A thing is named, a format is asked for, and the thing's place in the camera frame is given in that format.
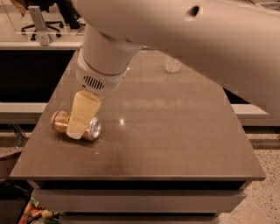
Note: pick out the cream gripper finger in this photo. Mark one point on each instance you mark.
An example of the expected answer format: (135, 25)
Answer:
(85, 107)

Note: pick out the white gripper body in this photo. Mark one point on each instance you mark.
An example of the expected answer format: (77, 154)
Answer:
(97, 80)

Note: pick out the orange soda can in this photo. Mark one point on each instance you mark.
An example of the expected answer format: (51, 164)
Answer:
(60, 121)

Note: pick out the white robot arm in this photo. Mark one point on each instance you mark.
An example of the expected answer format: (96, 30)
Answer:
(236, 45)

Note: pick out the person's legs dark trousers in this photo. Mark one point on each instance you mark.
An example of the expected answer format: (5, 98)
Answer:
(66, 10)

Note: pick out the clear plastic water bottle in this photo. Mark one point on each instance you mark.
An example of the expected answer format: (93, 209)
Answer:
(172, 65)

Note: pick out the black office chair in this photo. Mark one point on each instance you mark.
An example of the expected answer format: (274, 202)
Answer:
(44, 5)

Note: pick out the colourful snack bags bin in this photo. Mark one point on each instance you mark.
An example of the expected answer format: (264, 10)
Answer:
(35, 213)

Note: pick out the left metal glass post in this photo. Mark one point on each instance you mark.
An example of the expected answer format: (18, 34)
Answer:
(40, 25)

